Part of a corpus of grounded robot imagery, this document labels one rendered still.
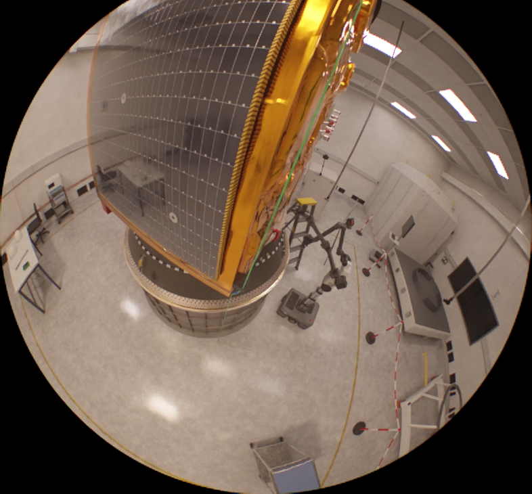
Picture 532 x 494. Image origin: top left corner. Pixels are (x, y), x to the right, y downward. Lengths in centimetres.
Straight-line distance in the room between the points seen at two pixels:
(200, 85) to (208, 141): 17
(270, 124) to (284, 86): 11
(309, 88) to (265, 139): 18
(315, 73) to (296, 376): 314
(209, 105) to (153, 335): 278
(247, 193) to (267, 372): 261
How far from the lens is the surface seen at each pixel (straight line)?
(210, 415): 280
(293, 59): 47
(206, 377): 270
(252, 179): 49
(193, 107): 53
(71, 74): 568
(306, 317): 298
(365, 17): 115
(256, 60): 45
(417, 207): 672
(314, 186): 494
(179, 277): 149
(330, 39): 55
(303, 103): 48
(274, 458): 299
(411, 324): 492
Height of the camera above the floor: 269
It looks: 39 degrees down
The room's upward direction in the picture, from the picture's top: 22 degrees clockwise
